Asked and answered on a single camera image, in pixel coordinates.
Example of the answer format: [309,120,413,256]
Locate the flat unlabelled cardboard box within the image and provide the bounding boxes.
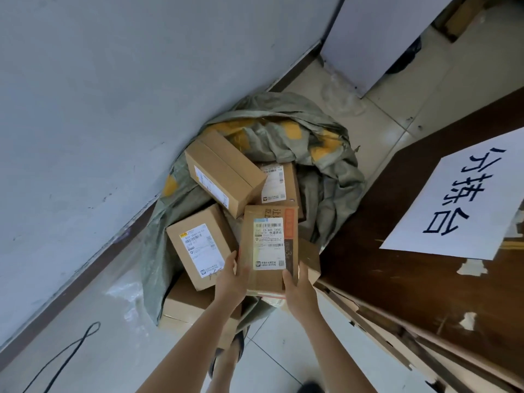
[158,273,243,351]

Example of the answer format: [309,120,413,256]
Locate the square cardboard box large label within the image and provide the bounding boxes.
[166,203,239,292]

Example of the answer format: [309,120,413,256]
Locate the white paper sign black characters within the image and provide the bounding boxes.
[379,127,524,261]

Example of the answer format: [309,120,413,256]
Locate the black plastic bag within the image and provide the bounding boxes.
[386,36,422,75]

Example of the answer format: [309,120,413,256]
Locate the black cable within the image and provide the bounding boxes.
[22,321,101,393]

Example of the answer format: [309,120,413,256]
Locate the person's left forearm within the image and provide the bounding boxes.
[137,300,242,393]

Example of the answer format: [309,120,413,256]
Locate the cardboard box with orange stripe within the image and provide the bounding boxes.
[237,205,300,299]

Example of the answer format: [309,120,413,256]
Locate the small brown cardboard box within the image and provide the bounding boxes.
[297,237,321,285]

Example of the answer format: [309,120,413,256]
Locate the person's left hand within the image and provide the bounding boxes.
[214,250,251,314]

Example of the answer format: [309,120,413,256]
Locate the white board panel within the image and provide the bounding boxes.
[320,0,457,98]

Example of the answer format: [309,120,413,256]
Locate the clear plastic wrap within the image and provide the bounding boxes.
[320,73,366,118]
[104,276,145,324]

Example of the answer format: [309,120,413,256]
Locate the cardboard box with white label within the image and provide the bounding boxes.
[255,161,306,222]

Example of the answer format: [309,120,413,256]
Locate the green woven sack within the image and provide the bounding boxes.
[140,91,367,337]

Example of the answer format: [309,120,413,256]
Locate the brown wooden furniture piece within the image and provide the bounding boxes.
[431,0,494,42]

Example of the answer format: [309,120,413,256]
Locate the person's right hand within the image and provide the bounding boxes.
[282,261,320,324]

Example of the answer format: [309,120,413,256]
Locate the person's right forearm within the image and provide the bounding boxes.
[291,312,378,393]

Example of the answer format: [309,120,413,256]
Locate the long plain cardboard box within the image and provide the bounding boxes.
[184,129,268,220]

